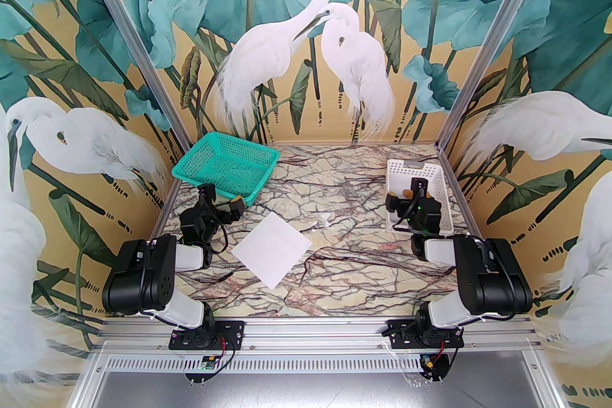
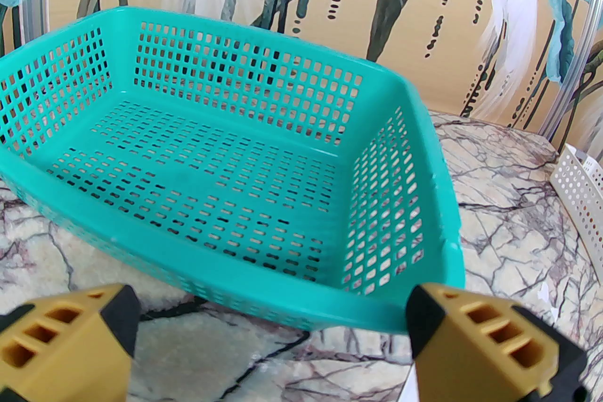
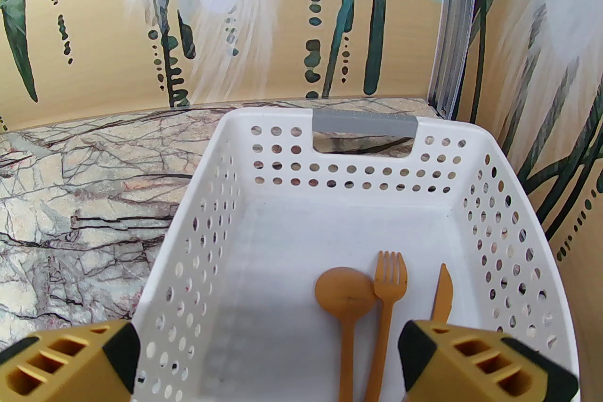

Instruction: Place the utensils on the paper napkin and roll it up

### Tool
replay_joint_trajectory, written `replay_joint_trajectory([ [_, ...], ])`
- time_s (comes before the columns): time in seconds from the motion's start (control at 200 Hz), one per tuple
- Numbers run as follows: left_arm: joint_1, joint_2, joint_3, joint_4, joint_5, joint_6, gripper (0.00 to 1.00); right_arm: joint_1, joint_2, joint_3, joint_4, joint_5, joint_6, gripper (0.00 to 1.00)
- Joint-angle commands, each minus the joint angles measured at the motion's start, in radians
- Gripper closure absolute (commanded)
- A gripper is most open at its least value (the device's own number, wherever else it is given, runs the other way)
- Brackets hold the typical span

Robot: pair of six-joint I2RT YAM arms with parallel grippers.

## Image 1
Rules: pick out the white paper napkin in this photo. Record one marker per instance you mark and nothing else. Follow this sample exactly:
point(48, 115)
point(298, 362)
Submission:
point(272, 250)

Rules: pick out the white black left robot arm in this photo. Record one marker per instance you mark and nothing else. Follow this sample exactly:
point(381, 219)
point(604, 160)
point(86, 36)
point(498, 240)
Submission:
point(138, 277)

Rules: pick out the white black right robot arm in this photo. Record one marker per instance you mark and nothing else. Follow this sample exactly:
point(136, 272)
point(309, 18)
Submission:
point(492, 277)

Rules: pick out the white perforated plastic basket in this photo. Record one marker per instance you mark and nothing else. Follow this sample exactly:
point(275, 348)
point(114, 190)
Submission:
point(406, 171)

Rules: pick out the green plastic mesh basket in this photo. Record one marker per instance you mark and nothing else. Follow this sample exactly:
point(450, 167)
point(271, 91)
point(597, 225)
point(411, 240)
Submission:
point(220, 164)

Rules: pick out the small green circuit board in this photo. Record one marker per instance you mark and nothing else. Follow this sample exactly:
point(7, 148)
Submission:
point(208, 363)

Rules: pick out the slotted grey metal panel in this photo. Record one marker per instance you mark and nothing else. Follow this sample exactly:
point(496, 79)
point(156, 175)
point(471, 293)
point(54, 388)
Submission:
point(311, 364)

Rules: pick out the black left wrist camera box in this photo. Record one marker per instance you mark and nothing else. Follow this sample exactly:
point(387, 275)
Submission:
point(207, 193)

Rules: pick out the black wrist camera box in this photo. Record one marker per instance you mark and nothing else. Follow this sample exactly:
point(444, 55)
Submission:
point(420, 187)
point(207, 193)

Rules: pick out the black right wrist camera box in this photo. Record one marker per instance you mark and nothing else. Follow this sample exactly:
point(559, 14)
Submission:
point(420, 187)

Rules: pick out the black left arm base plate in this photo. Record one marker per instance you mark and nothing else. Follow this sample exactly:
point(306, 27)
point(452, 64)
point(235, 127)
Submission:
point(232, 332)

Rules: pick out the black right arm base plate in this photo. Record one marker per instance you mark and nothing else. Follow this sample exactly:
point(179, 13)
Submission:
point(399, 332)

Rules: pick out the aluminium front frame rail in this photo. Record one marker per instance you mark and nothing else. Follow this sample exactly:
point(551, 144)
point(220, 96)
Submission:
point(311, 332)

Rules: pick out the aluminium corner post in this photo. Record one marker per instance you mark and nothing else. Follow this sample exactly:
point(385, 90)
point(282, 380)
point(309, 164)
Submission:
point(497, 33)
point(131, 33)

